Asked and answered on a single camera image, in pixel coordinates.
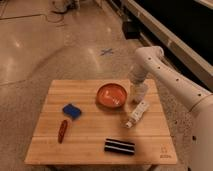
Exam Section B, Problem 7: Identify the wooden table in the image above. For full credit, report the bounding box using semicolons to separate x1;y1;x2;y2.
25;79;177;165

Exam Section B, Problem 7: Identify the black box on floor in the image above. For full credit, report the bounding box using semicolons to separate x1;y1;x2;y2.
122;21;140;39

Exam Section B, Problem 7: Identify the orange ceramic bowl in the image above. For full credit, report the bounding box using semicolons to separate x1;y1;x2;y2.
96;83;127;108

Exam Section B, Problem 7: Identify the white bottle lying down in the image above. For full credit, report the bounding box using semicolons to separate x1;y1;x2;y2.
125;100;149;128

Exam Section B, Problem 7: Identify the black white striped cloth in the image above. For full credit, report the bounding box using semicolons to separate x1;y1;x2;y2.
104;138;135;155

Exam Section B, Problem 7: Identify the blue sponge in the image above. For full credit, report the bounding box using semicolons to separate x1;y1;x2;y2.
62;104;81;120

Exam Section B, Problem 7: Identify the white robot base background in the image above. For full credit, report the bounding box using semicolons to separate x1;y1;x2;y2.
50;0;80;14

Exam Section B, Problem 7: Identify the blue tape cross mark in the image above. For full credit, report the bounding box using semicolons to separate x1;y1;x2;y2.
101;48;113;56

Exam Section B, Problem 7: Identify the red-brown elongated object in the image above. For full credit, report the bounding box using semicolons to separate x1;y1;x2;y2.
58;120;68;144

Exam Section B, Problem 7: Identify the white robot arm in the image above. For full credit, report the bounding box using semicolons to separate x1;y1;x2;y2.
129;46;213;171

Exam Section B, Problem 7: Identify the long metal rail bench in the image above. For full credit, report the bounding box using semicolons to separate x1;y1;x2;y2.
109;0;213;92

